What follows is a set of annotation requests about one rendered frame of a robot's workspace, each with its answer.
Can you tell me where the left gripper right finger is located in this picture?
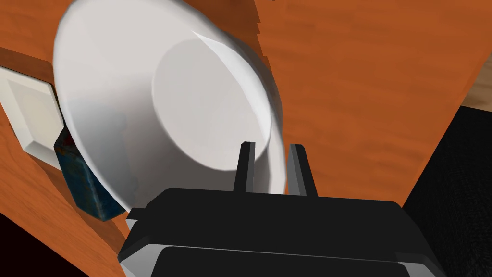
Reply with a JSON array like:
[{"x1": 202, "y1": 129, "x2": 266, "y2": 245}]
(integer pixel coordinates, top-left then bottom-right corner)
[{"x1": 286, "y1": 144, "x2": 319, "y2": 198}]

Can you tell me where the dark blue mug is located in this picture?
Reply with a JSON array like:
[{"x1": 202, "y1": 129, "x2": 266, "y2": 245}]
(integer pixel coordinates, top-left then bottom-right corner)
[{"x1": 53, "y1": 125, "x2": 128, "y2": 223}]

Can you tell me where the white square plate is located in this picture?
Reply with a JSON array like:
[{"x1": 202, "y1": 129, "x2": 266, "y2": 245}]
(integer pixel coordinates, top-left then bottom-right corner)
[{"x1": 0, "y1": 66, "x2": 65, "y2": 172}]

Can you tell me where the white bowl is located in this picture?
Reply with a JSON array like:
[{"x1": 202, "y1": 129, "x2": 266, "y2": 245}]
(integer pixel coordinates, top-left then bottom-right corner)
[{"x1": 52, "y1": 0, "x2": 288, "y2": 214}]

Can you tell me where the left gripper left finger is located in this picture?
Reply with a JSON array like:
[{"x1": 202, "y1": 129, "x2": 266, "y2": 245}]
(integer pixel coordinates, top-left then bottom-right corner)
[{"x1": 233, "y1": 141, "x2": 256, "y2": 194}]

